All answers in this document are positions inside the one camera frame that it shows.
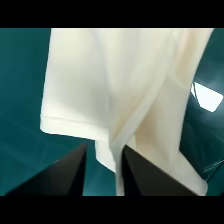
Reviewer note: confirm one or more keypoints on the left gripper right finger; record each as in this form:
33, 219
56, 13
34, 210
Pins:
146, 180

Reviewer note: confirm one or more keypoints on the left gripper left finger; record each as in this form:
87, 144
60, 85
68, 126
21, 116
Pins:
63, 178

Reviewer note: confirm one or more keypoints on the cream T-shirt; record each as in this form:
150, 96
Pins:
100, 76

